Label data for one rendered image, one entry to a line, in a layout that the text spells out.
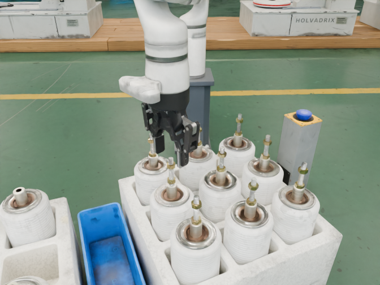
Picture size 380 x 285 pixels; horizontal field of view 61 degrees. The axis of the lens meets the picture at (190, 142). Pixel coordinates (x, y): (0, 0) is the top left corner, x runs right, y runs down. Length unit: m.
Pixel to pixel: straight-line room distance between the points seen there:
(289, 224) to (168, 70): 0.40
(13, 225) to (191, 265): 0.36
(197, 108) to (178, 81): 0.66
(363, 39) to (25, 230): 2.70
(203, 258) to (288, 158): 0.45
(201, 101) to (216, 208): 0.54
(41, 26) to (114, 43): 0.56
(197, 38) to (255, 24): 1.61
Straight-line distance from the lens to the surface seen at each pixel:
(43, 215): 0.75
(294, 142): 0.91
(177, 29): 0.52
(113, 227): 0.95
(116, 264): 0.91
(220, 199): 0.71
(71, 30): 2.76
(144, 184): 0.77
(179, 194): 0.70
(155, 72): 0.53
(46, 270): 0.82
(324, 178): 1.25
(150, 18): 0.53
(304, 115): 0.89
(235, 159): 0.85
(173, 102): 0.54
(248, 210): 0.65
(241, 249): 0.67
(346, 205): 1.16
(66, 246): 0.74
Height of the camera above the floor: 0.71
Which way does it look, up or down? 32 degrees down
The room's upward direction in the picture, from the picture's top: straight up
